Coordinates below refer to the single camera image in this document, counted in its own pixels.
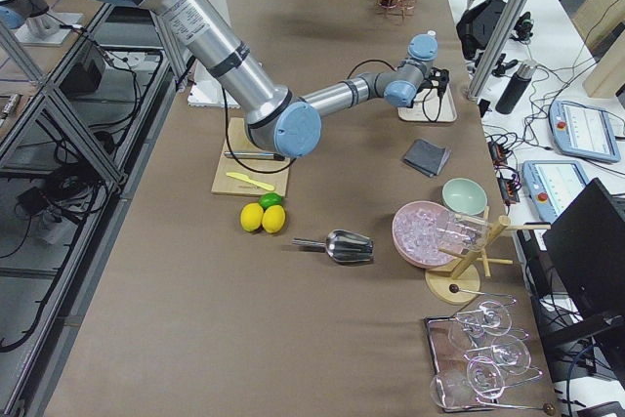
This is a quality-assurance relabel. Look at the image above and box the grey folded cloth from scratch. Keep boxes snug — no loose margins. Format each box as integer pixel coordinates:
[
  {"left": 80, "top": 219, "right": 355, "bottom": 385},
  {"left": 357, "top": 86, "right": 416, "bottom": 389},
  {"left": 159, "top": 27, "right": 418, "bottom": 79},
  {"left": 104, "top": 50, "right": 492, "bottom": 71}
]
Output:
[{"left": 402, "top": 139, "right": 450, "bottom": 178}]

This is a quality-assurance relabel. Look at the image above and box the yellow lemon far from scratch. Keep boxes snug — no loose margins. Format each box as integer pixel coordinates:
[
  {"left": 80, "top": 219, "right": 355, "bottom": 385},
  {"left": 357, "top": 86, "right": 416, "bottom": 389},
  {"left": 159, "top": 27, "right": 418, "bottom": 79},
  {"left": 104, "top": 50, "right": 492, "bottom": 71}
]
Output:
[{"left": 262, "top": 205, "right": 286, "bottom": 234}]

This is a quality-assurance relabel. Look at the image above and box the green lime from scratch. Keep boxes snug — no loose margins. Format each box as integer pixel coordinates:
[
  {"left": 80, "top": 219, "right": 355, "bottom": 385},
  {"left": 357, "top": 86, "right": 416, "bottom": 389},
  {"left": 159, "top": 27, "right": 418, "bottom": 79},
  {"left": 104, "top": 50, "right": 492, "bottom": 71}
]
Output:
[{"left": 258, "top": 192, "right": 282, "bottom": 210}]

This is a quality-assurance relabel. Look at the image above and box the black thermos bottle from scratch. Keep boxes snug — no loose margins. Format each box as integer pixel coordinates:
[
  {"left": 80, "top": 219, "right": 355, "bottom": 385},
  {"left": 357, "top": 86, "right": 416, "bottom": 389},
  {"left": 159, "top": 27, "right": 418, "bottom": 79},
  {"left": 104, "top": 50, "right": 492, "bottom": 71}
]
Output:
[{"left": 495, "top": 60, "right": 538, "bottom": 114}]

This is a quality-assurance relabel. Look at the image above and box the green bowl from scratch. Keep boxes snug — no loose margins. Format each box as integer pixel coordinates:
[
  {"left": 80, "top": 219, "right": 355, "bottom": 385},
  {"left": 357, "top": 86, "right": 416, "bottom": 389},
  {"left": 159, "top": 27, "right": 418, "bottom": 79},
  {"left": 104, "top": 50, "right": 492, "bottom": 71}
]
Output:
[{"left": 441, "top": 178, "right": 487, "bottom": 216}]

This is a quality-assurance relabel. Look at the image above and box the yellow lemon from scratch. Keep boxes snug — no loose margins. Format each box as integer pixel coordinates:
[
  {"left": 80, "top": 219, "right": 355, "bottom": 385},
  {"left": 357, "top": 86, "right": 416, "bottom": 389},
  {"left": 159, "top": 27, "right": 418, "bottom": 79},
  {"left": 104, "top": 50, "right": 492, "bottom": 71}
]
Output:
[
  {"left": 239, "top": 202, "right": 265, "bottom": 232},
  {"left": 262, "top": 205, "right": 286, "bottom": 234}
]

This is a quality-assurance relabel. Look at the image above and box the wine glass lower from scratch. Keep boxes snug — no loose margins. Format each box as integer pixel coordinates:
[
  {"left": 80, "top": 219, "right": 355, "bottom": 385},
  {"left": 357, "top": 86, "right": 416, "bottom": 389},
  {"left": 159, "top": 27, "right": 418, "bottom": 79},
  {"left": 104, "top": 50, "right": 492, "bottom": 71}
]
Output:
[{"left": 430, "top": 356, "right": 505, "bottom": 411}]

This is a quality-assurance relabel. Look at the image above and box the wine glass upper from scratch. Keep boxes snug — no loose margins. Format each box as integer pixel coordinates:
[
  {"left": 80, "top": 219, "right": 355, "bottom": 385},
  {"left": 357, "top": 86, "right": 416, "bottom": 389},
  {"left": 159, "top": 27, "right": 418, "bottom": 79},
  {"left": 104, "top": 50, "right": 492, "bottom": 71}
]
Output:
[{"left": 454, "top": 300, "right": 512, "bottom": 336}]

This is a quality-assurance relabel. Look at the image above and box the wine glass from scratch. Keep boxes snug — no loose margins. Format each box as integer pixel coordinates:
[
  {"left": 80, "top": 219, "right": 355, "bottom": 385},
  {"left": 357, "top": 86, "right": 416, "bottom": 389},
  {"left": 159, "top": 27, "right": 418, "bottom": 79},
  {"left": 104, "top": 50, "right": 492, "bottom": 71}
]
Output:
[
  {"left": 454, "top": 300, "right": 512, "bottom": 336},
  {"left": 430, "top": 356, "right": 505, "bottom": 411},
  {"left": 463, "top": 335, "right": 531, "bottom": 376}
]

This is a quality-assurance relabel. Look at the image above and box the wine glass middle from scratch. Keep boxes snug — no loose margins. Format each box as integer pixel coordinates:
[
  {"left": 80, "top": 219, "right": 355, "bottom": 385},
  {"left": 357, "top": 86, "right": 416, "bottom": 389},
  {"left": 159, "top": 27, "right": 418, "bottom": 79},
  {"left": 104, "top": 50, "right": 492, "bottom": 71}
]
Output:
[{"left": 463, "top": 335, "right": 531, "bottom": 376}]

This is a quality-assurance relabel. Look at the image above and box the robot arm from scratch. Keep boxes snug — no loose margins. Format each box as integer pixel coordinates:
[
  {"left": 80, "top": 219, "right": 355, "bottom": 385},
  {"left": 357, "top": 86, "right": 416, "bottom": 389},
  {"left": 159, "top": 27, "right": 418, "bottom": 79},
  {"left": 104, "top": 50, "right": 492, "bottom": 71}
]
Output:
[{"left": 99, "top": 0, "right": 438, "bottom": 158}]

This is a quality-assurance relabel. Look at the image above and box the wooden glass tree stand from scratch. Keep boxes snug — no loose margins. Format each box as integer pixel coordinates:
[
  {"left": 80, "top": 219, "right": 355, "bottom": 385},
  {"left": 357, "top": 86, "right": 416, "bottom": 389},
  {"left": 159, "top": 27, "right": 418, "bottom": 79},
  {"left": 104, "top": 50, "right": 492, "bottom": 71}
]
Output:
[{"left": 425, "top": 211, "right": 551, "bottom": 305}]

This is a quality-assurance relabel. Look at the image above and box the aluminium frame post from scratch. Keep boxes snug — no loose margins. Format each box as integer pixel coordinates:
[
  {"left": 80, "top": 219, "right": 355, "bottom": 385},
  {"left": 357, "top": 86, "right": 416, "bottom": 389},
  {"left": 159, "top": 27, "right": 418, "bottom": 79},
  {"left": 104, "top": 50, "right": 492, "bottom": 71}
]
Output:
[{"left": 466, "top": 0, "right": 527, "bottom": 101}]

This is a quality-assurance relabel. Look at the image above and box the yellow lemon near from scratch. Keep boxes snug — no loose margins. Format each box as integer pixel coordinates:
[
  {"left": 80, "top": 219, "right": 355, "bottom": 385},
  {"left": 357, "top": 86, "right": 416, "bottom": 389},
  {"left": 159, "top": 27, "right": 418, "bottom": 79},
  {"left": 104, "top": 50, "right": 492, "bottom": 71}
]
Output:
[{"left": 239, "top": 202, "right": 265, "bottom": 232}]

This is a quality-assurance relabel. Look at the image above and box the wooden cutting board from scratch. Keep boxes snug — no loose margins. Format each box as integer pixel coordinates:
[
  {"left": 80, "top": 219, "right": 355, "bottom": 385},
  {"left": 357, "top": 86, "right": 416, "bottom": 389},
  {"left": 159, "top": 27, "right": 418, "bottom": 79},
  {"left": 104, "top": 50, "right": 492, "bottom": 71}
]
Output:
[{"left": 211, "top": 117, "right": 289, "bottom": 197}]

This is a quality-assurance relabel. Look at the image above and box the yellow plastic knife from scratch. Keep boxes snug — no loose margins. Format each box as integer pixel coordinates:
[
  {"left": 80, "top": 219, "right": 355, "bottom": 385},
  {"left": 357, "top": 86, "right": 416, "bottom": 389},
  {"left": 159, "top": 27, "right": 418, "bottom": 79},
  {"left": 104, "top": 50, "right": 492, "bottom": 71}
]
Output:
[{"left": 226, "top": 172, "right": 275, "bottom": 191}]

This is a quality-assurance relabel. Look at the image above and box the metal scoop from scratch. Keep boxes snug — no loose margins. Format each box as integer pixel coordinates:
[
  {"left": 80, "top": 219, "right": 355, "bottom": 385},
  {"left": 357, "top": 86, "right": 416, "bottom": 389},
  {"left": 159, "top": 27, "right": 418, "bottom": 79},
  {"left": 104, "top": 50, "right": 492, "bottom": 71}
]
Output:
[{"left": 292, "top": 229, "right": 374, "bottom": 266}]

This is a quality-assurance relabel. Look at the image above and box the black equipment case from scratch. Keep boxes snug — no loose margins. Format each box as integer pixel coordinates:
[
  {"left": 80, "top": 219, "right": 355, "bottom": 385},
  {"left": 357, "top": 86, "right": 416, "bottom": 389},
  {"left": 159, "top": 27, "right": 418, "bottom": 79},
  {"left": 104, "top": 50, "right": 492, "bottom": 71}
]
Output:
[{"left": 456, "top": 0, "right": 506, "bottom": 60}]

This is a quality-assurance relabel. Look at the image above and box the pink bowl with ice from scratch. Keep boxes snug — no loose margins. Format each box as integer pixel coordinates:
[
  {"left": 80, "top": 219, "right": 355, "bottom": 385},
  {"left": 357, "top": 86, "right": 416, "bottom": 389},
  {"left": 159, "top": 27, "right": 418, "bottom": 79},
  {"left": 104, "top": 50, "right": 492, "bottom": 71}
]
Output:
[{"left": 392, "top": 201, "right": 485, "bottom": 270}]

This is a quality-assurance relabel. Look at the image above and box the cream rabbit tray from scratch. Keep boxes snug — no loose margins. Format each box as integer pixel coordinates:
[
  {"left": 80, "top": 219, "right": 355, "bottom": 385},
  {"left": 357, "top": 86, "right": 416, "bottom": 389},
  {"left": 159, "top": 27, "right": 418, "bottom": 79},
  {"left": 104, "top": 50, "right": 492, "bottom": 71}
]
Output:
[{"left": 397, "top": 67, "right": 457, "bottom": 124}]

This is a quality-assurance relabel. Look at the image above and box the black monitor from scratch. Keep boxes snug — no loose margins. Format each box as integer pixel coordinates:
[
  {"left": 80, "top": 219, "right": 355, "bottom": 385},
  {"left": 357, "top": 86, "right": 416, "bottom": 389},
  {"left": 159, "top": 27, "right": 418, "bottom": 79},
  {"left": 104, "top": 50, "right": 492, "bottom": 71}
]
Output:
[{"left": 544, "top": 178, "right": 624, "bottom": 335}]

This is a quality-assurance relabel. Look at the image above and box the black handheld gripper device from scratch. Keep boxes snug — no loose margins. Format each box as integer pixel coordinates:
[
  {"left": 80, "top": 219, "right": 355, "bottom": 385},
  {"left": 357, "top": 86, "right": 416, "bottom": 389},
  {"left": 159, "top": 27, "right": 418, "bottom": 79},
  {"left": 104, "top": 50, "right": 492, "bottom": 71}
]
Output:
[{"left": 511, "top": 12, "right": 533, "bottom": 44}]

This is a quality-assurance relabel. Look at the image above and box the steel cylinder black cap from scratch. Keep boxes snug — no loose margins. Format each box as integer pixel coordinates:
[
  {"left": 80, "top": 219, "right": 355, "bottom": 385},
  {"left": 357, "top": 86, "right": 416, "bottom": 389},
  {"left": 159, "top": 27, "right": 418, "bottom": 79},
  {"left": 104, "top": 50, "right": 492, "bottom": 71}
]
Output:
[{"left": 224, "top": 151, "right": 285, "bottom": 161}]

